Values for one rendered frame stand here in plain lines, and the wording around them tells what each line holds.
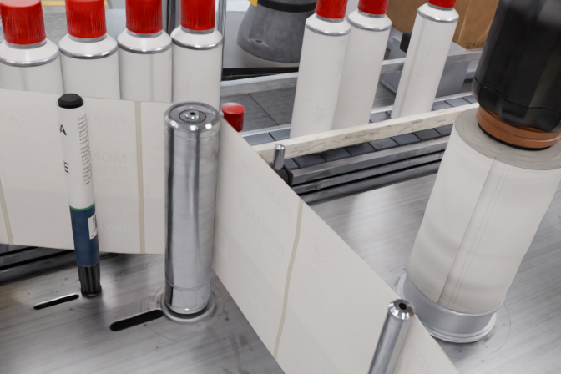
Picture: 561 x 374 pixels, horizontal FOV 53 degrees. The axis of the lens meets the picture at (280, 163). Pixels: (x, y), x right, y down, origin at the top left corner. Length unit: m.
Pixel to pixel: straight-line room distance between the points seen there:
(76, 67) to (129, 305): 0.21
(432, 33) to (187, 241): 0.44
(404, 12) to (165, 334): 0.91
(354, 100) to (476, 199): 0.30
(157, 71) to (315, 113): 0.21
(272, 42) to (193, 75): 0.44
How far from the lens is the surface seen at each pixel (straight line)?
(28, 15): 0.52
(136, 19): 0.54
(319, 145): 0.67
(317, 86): 0.65
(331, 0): 0.62
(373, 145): 0.74
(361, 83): 0.69
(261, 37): 1.01
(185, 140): 0.37
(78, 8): 0.53
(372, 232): 0.60
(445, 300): 0.49
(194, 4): 0.55
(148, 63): 0.55
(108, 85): 0.55
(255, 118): 0.86
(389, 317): 0.27
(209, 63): 0.57
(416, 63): 0.76
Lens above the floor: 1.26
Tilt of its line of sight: 34 degrees down
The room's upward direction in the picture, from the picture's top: 8 degrees clockwise
